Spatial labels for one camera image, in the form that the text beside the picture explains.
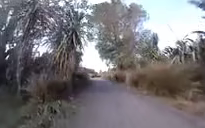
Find large leafy tree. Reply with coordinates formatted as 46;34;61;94
89;0;161;73

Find cabbage tree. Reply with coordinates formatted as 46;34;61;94
44;0;93;96

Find grey paved path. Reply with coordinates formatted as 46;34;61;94
54;77;205;128

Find dry brown bushes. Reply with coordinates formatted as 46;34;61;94
103;61;205;101

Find weedy dirt verge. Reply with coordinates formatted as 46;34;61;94
0;85;81;128

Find group of tall trees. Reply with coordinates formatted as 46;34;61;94
0;0;58;98

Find broad-leaved green plants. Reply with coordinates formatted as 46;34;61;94
161;0;205;69

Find dry grass verge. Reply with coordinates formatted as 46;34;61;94
123;79;205;118

